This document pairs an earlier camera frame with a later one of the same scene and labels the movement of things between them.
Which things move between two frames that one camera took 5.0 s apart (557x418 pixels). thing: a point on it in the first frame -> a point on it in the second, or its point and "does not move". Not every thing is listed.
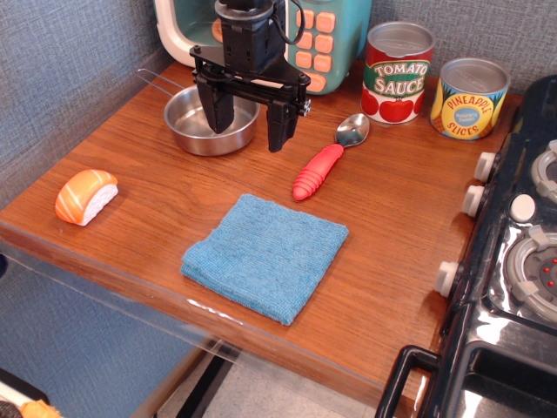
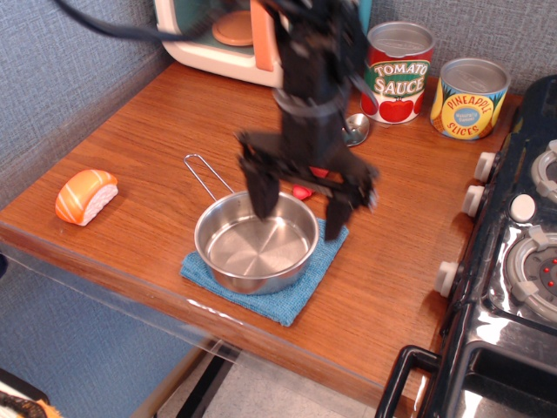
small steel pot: (186, 117) -> (248, 255)
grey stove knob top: (484, 166) does not move
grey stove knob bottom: (446, 278) does not move
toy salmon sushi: (83, 194) does not move
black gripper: (254, 61) -> (311, 147)
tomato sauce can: (397, 66) does not move
